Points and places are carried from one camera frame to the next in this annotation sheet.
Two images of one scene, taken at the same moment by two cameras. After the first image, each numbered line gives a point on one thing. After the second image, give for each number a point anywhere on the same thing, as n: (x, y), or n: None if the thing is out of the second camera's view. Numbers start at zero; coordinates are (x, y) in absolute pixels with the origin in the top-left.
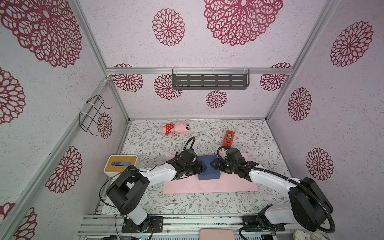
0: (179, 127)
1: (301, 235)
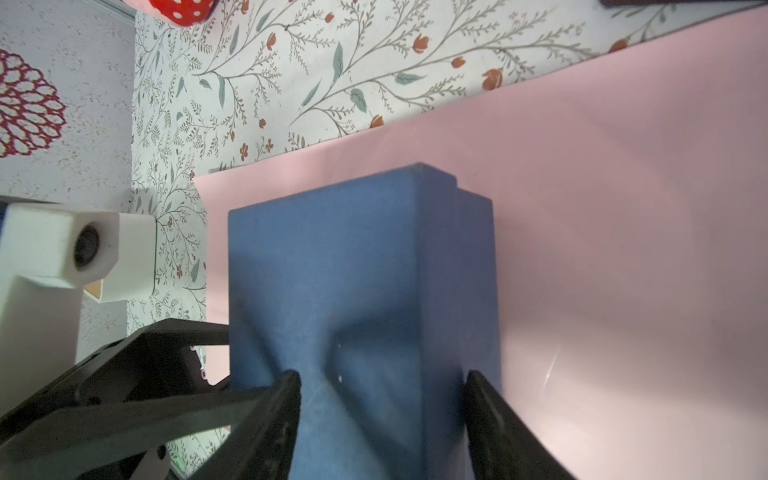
0: (181, 13)
1: None
